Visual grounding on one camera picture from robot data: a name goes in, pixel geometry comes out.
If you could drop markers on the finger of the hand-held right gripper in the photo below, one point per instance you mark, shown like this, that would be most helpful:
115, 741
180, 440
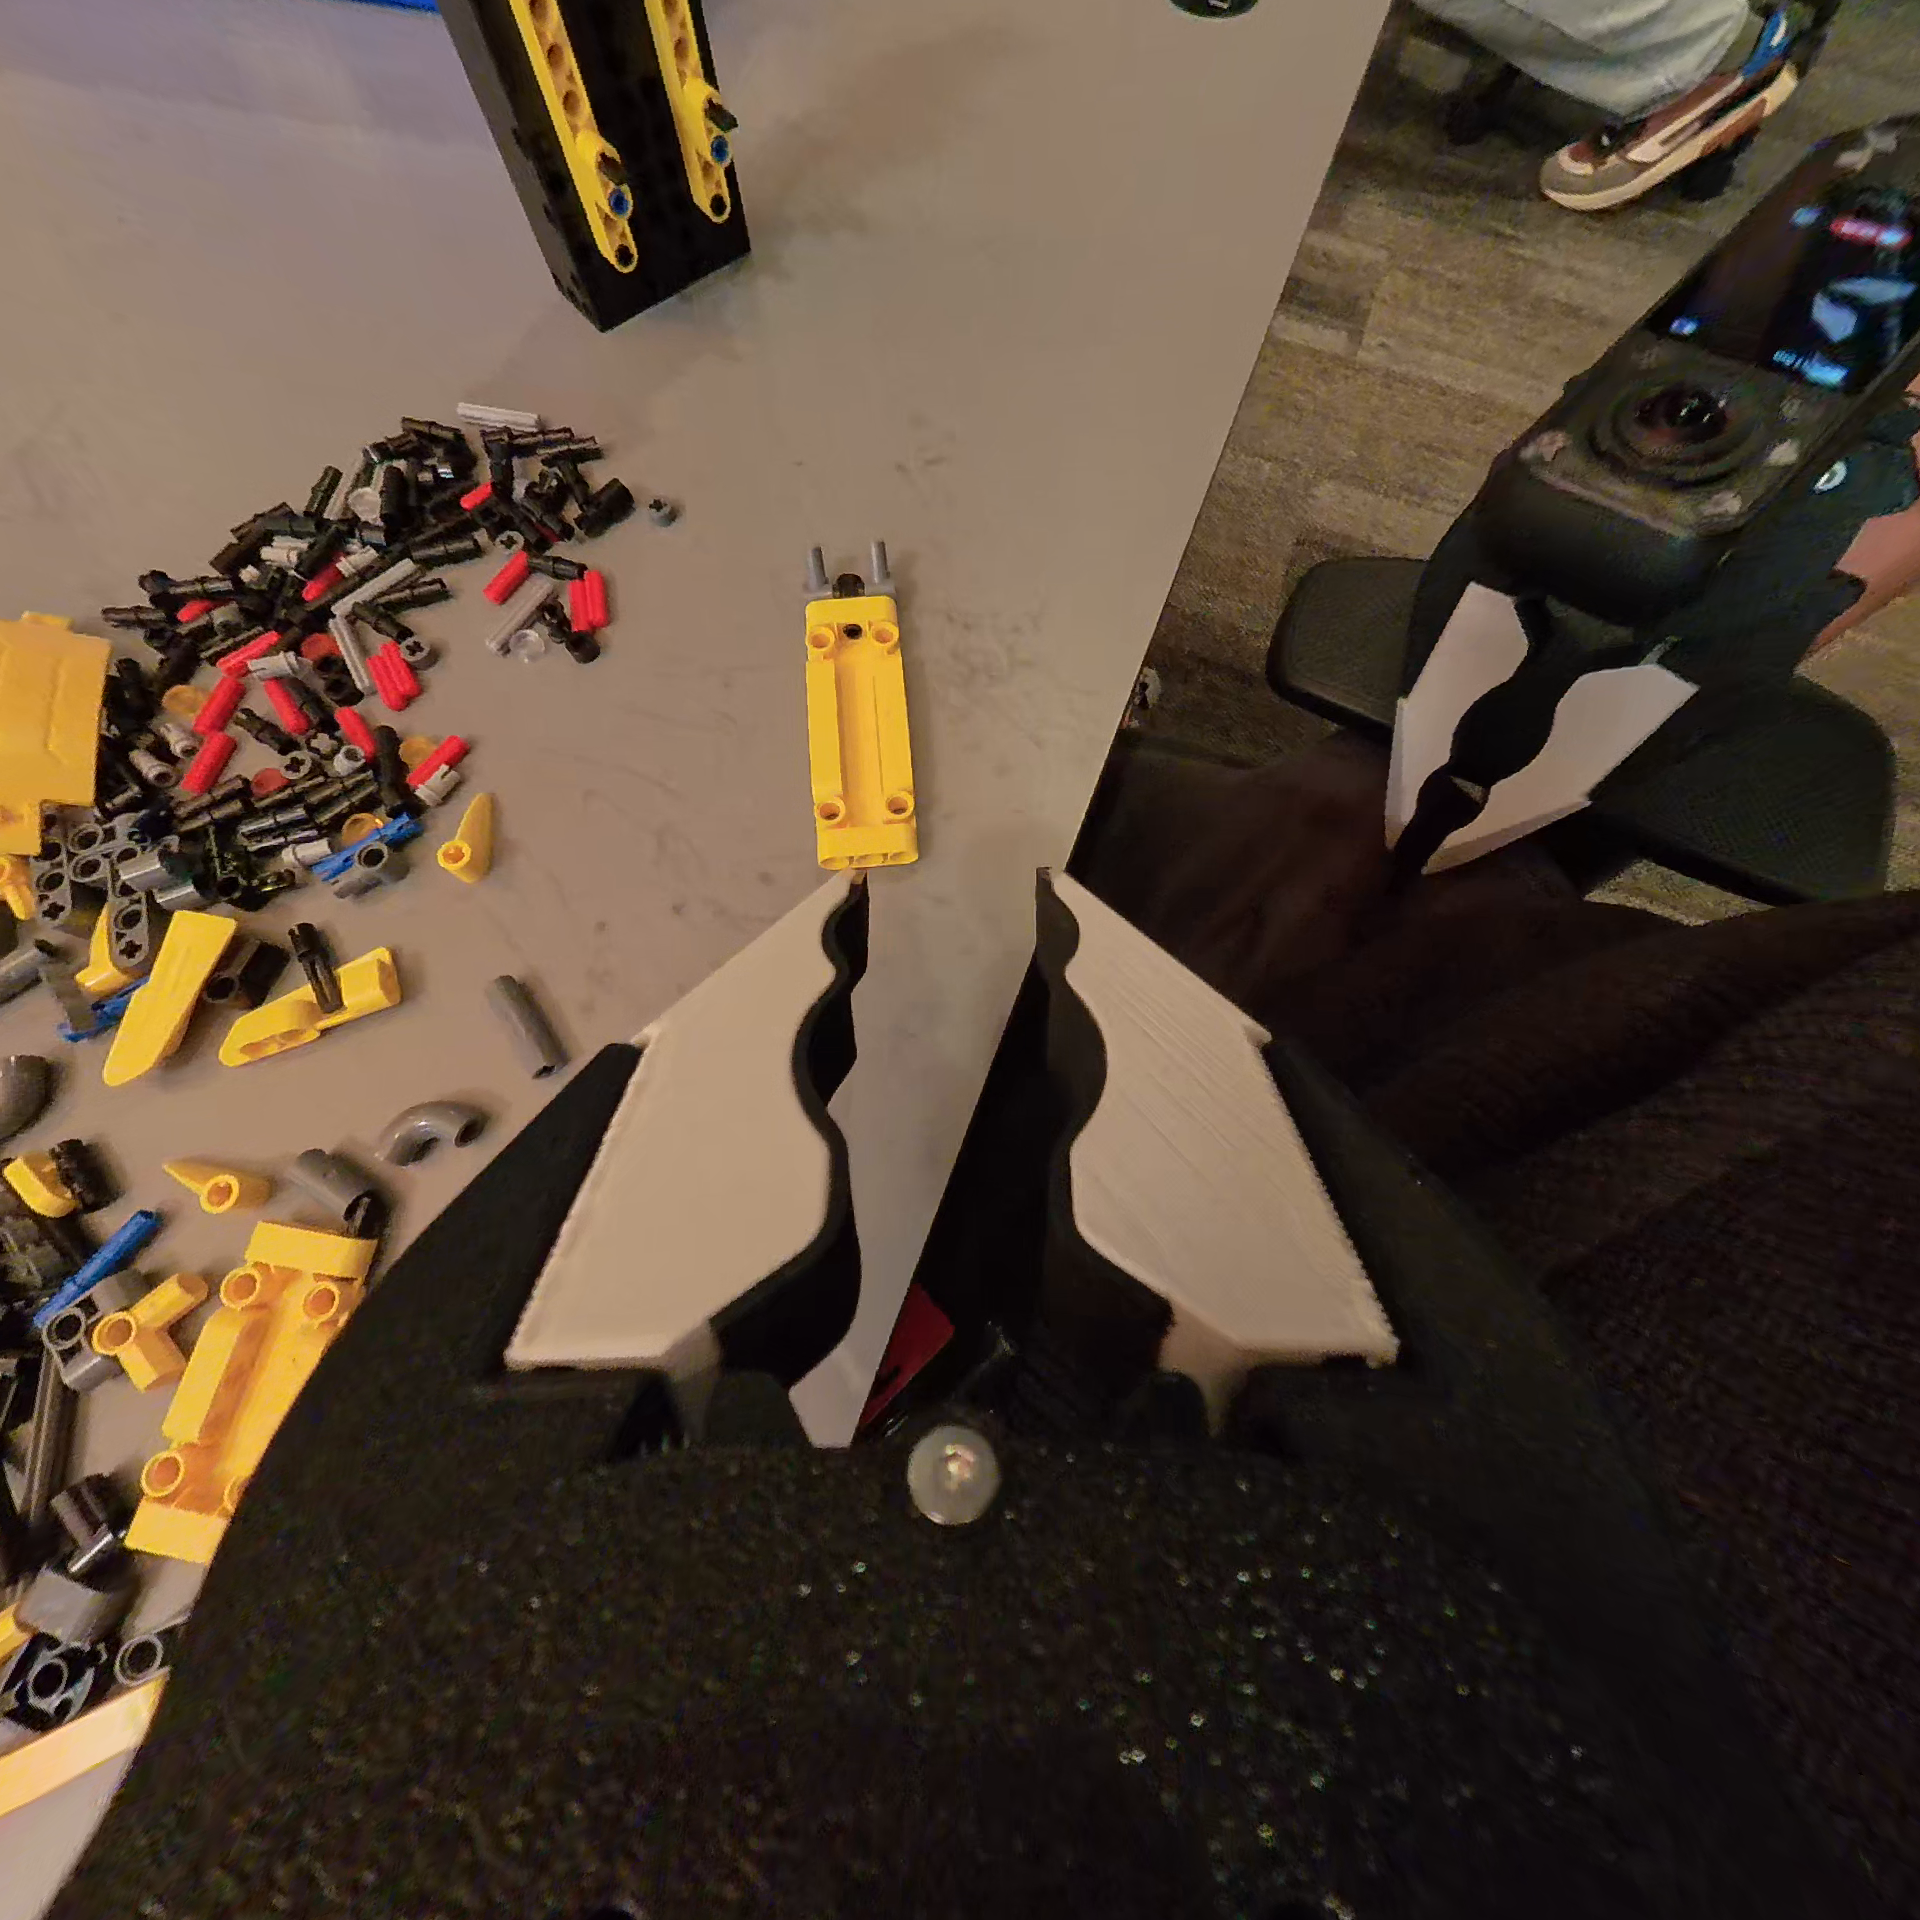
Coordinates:
1449, 675
1590, 735

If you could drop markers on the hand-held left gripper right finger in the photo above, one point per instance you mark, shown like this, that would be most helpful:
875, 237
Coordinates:
1214, 1170

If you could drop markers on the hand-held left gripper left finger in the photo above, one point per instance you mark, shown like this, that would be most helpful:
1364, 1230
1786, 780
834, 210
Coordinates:
691, 1201

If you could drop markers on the yellow toy panel with pins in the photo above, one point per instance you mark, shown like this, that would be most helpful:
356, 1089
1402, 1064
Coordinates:
862, 721

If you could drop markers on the person's right hand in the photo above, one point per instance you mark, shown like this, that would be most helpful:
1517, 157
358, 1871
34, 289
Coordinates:
1891, 562

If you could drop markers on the black office chair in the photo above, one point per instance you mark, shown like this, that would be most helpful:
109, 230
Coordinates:
1771, 810

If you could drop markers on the grey toy tube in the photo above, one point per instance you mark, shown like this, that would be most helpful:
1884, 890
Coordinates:
525, 1029

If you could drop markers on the grey curved toy pipe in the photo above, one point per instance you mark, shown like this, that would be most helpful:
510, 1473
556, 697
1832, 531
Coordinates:
413, 1132

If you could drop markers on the small grey orange object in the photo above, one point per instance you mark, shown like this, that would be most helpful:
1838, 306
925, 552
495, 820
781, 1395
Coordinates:
1149, 690

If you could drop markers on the yellow toy tooth piece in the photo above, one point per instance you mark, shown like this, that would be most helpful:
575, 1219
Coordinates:
469, 849

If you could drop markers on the person's black knit sweater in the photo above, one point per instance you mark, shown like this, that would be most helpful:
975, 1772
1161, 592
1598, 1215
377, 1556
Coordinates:
1724, 1201

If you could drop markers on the yellow toy wedge panel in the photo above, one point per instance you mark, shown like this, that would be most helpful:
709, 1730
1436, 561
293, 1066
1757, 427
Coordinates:
165, 998

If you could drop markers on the heap of assorted yellow parts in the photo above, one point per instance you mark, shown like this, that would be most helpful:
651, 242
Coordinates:
69, 1598

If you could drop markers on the yellow curved toy panel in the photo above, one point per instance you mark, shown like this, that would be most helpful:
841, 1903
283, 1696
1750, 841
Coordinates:
53, 721

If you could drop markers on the black and yellow toy tower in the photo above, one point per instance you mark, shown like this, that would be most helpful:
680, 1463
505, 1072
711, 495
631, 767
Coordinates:
669, 271

